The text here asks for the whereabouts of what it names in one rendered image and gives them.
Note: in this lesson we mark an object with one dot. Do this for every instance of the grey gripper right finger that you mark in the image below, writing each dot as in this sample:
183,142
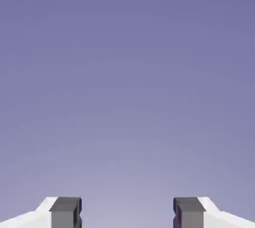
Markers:
192,215

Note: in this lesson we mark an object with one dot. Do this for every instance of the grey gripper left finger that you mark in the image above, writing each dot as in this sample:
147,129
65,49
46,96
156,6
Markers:
61,215

